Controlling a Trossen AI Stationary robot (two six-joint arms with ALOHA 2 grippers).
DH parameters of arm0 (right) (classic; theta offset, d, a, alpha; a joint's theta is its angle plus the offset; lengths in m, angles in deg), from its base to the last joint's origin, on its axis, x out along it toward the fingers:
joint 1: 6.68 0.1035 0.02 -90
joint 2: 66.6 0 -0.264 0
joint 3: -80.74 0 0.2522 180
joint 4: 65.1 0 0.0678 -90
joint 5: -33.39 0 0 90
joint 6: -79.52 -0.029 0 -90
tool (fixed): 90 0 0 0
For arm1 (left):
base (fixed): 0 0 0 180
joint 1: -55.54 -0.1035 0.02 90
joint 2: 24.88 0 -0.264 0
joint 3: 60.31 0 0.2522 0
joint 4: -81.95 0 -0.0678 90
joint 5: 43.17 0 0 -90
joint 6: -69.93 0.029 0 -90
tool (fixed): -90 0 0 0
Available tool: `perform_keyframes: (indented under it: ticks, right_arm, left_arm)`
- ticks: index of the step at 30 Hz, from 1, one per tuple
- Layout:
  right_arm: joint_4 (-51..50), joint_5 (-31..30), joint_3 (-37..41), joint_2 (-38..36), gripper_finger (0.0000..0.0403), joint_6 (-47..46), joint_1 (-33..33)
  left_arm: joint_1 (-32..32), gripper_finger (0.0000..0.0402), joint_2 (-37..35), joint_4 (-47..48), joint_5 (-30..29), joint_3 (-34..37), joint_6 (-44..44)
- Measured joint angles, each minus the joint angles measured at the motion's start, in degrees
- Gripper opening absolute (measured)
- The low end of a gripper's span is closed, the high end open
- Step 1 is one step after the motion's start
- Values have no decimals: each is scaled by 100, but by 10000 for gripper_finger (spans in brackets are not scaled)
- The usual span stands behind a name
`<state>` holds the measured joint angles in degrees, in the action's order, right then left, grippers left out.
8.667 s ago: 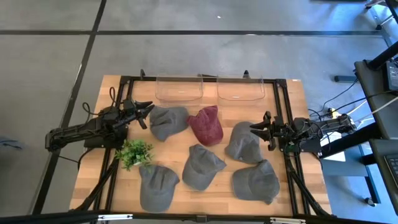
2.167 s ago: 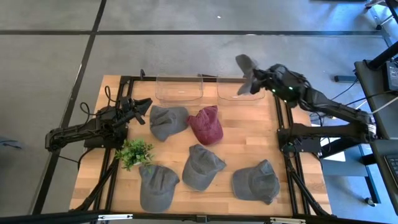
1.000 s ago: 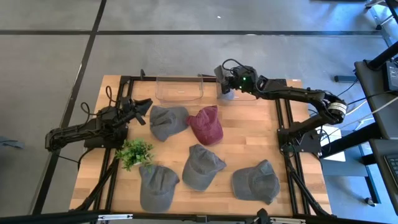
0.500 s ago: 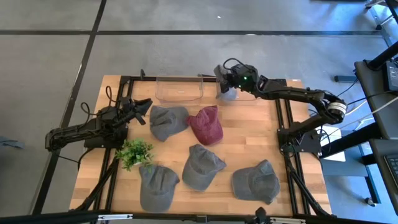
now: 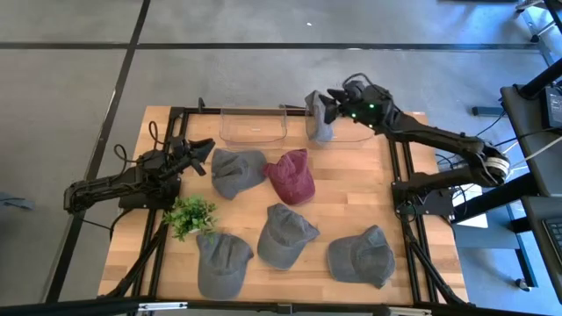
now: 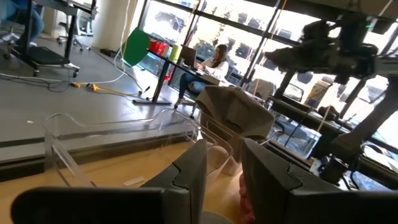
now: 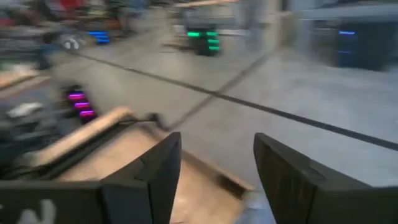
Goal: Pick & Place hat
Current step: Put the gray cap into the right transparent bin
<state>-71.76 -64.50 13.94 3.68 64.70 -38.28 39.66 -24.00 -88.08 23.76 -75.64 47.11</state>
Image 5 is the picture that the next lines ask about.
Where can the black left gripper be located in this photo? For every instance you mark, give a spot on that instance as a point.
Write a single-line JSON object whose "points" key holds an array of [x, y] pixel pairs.
{"points": [[179, 153]]}

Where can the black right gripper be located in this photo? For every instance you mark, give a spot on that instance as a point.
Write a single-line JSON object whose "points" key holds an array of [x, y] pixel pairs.
{"points": [[369, 105]]}

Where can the grey baseball cap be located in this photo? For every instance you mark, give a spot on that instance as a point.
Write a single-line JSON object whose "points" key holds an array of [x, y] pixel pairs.
{"points": [[235, 173], [362, 259], [283, 239], [317, 125], [221, 267]]}

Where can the maroon baseball cap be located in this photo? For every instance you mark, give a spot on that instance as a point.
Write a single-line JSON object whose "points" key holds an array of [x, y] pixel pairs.
{"points": [[292, 177]]}

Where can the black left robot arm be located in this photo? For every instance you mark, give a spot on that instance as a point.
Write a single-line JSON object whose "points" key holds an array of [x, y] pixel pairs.
{"points": [[101, 186]]}

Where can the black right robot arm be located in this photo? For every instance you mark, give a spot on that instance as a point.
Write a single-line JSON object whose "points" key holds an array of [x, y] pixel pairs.
{"points": [[439, 136]]}

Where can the clear plastic bin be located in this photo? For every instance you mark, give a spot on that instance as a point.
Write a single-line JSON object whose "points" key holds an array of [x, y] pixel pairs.
{"points": [[252, 127], [351, 131]]}

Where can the small green potted plant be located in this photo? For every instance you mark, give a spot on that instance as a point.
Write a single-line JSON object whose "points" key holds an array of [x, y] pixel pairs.
{"points": [[191, 217]]}

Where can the black floor foot bar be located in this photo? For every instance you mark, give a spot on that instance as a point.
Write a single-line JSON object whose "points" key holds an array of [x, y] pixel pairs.
{"points": [[486, 111]]}

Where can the black desk leg bar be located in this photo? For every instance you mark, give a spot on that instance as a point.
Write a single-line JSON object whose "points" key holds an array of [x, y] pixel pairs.
{"points": [[496, 197]]}

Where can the black slanted pole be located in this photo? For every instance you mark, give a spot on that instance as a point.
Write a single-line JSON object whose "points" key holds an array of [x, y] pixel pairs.
{"points": [[542, 80]]}

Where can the black overhead rig beam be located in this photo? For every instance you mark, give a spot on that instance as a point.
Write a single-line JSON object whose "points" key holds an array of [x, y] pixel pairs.
{"points": [[66, 307]]}

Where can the grey stand base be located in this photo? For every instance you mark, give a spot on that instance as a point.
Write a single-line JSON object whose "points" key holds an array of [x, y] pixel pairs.
{"points": [[538, 24]]}

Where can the black power adapter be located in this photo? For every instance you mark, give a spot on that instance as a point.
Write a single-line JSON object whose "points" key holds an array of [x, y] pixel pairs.
{"points": [[554, 107]]}

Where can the black desk with keyboard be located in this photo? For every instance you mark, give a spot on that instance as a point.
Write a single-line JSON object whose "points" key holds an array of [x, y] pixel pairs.
{"points": [[538, 215]]}

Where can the black keyboard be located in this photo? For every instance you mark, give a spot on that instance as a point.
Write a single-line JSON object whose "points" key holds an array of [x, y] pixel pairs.
{"points": [[555, 237]]}

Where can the black caster wheel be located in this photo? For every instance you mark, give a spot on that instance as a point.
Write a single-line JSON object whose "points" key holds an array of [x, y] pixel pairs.
{"points": [[523, 285]]}

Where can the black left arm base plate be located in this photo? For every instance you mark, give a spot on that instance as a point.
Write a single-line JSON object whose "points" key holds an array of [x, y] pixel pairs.
{"points": [[145, 202]]}

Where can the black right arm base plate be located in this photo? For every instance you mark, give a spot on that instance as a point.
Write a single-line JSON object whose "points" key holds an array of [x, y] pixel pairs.
{"points": [[432, 204]]}

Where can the black aluminium table frame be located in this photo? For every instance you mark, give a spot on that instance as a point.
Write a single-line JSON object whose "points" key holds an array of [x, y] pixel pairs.
{"points": [[412, 259]]}

